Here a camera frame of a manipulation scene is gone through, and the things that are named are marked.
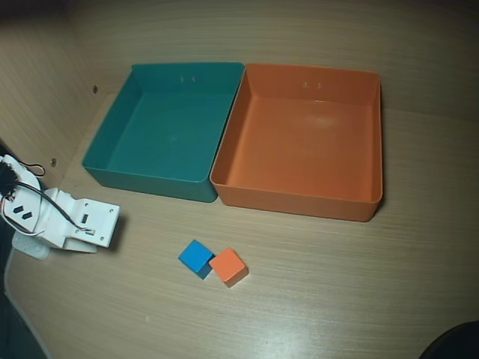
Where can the white wrist camera mount plate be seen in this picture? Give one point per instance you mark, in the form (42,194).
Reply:
(99,220)

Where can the orange cube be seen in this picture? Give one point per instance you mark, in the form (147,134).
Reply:
(227,264)

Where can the blue cube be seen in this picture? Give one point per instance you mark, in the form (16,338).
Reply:
(194,255)

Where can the dark round object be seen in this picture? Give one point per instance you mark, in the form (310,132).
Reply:
(456,344)

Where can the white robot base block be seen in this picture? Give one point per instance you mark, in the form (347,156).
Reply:
(31,248)

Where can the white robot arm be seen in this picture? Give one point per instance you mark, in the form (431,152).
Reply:
(26,183)

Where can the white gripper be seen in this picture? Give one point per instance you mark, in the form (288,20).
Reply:
(79,244)

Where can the orange plastic box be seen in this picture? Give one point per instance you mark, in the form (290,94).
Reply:
(299,149)

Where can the teal plastic box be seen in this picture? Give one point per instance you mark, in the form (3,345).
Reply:
(164,138)

